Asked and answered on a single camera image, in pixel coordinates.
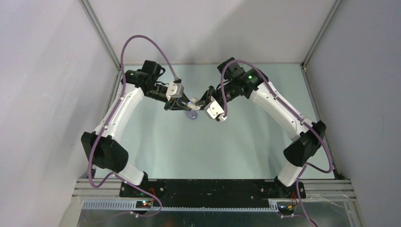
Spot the white earbud charging case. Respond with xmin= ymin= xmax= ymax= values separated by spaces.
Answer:
xmin=186 ymin=97 xmax=201 ymax=111

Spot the purple earbud charging case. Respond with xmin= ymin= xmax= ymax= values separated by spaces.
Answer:
xmin=185 ymin=110 xmax=198 ymax=120

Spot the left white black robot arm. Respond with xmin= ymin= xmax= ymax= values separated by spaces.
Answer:
xmin=81 ymin=60 xmax=193 ymax=197

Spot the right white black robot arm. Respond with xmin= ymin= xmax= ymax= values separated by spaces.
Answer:
xmin=193 ymin=57 xmax=326 ymax=198

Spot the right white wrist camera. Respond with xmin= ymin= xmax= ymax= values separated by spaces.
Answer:
xmin=204 ymin=97 xmax=227 ymax=122

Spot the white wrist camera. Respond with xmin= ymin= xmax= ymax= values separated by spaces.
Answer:
xmin=166 ymin=79 xmax=184 ymax=101
xmin=204 ymin=97 xmax=227 ymax=122

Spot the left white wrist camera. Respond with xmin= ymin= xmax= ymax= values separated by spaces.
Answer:
xmin=166 ymin=79 xmax=184 ymax=101

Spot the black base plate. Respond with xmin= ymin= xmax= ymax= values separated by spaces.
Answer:
xmin=120 ymin=178 xmax=306 ymax=209

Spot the aluminium frame rail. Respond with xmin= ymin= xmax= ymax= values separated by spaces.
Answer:
xmin=72 ymin=179 xmax=364 ymax=227

